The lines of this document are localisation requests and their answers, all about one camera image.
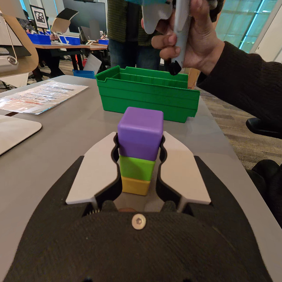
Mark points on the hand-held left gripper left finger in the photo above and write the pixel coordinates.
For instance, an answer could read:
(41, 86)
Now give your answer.
(94, 176)

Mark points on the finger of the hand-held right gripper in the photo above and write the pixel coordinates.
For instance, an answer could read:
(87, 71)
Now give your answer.
(154, 13)

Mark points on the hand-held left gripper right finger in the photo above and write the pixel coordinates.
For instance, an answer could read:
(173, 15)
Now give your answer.
(184, 176)

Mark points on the yellow cube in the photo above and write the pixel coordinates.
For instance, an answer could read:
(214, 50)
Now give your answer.
(135, 186)

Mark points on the lime green cube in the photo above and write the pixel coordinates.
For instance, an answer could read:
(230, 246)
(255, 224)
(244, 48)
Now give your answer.
(136, 168)

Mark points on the purple cube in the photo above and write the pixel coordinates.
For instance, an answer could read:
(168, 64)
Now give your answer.
(141, 132)

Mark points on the green plastic bin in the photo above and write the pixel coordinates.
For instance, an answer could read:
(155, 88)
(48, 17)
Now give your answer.
(143, 99)

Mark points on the person's right forearm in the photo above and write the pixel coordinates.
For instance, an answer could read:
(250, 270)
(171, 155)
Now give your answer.
(246, 83)

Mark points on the person's right hand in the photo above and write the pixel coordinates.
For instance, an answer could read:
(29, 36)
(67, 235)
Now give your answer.
(202, 44)

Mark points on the black monitor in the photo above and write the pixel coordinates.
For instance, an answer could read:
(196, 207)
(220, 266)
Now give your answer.
(88, 13)

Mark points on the person's dark clothed body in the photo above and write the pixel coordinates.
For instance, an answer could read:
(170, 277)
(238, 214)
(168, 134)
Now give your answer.
(268, 187)

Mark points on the blue storage bin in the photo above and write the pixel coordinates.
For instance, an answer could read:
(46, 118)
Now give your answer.
(83, 74)
(38, 39)

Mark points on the black office chair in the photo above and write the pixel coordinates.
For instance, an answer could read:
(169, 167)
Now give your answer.
(264, 127)

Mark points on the wooden top office table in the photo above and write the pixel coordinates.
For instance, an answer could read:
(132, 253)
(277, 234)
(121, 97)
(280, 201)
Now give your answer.
(66, 46)

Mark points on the laminated paper sheet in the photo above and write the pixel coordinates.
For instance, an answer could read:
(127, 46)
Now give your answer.
(44, 94)

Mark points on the fiducial marker sign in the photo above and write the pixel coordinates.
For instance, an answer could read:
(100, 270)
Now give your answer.
(39, 15)

